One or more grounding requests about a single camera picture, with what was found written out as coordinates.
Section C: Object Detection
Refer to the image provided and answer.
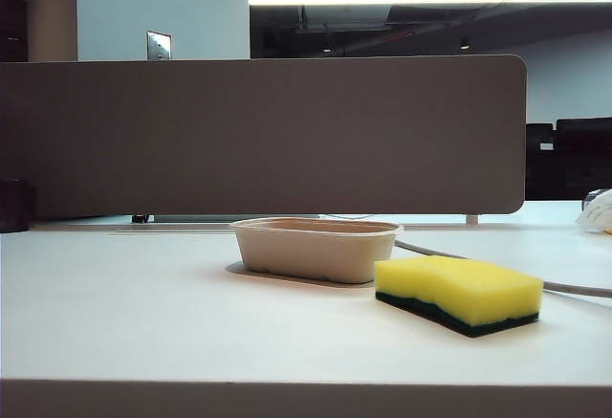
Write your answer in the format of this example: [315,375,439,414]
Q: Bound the grey power cable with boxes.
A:
[393,239,612,299]

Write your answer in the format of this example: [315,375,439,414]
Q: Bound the white crumpled plastic bag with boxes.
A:
[575,188,612,236]

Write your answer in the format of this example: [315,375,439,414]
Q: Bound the metal wall switch plate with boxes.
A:
[145,30,174,62]

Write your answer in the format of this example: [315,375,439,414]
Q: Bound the beige paper lunch box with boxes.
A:
[229,216,405,286]

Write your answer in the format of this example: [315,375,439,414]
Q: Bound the silver divider base rail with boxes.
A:
[148,213,336,224]

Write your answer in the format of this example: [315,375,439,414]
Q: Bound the yellow green cleaning sponge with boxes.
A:
[373,254,545,339]

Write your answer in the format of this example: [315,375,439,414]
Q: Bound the dark cylindrical container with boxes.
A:
[0,178,37,233]

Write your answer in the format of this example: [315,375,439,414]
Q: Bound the white desk cable flap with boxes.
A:
[106,227,240,236]

